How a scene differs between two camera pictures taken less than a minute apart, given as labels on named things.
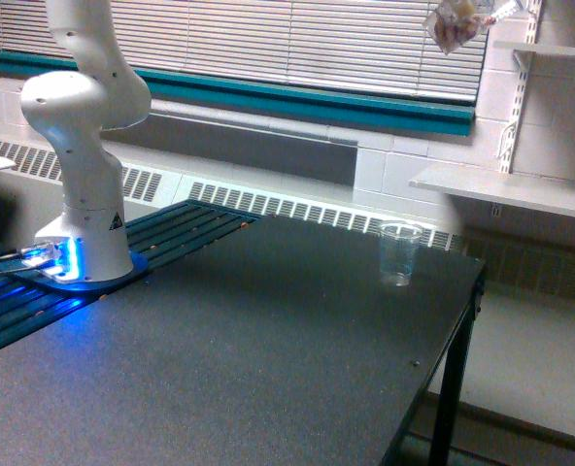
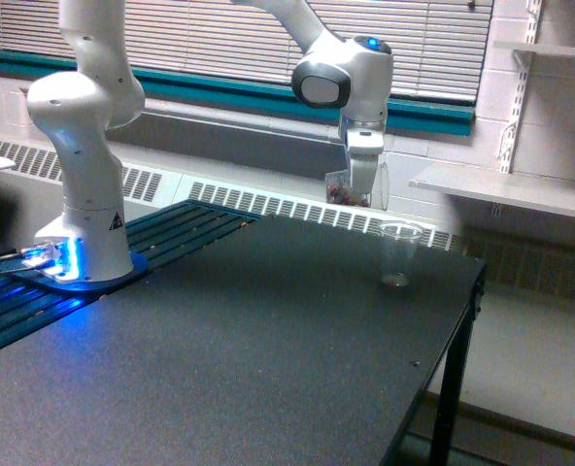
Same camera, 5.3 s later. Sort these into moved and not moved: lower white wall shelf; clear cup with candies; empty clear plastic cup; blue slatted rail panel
Moved: clear cup with candies
Not moved: blue slatted rail panel; lower white wall shelf; empty clear plastic cup
